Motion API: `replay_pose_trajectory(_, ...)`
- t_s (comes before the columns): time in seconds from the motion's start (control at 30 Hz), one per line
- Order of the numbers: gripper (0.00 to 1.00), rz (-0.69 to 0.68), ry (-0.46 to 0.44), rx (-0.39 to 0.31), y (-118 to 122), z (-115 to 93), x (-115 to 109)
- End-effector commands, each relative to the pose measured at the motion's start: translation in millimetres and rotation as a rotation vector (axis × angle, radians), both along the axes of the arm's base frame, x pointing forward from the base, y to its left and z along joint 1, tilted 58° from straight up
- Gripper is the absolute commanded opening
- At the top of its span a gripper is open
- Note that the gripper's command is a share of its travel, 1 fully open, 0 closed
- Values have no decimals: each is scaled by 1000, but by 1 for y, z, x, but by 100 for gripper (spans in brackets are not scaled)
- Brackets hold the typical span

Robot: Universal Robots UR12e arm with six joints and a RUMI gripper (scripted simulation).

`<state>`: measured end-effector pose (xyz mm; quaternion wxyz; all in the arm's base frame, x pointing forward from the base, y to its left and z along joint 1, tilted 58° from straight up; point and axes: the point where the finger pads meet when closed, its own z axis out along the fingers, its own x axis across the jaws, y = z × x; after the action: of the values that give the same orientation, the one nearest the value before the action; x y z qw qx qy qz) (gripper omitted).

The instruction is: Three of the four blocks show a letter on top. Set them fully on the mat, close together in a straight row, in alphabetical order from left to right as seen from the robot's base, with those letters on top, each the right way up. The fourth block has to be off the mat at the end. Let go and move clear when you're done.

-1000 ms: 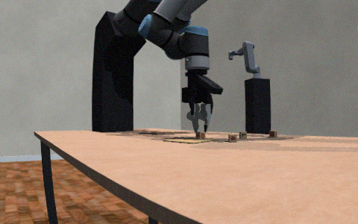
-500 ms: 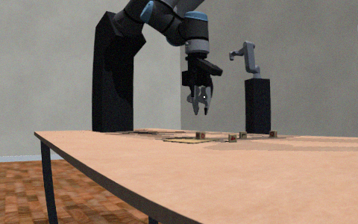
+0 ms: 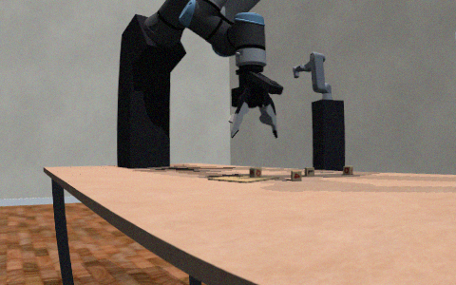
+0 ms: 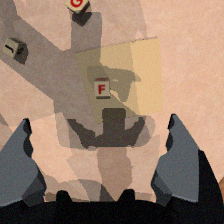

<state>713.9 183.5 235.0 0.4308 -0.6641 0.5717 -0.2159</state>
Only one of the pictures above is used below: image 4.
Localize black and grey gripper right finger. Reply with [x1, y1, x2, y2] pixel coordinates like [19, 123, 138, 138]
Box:
[150, 113, 224, 224]

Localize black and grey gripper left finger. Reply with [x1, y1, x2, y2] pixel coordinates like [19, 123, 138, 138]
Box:
[0, 118, 47, 224]

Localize beige letter block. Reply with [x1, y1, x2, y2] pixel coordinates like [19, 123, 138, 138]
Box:
[2, 37, 26, 59]
[94, 78, 110, 97]
[64, 0, 90, 17]

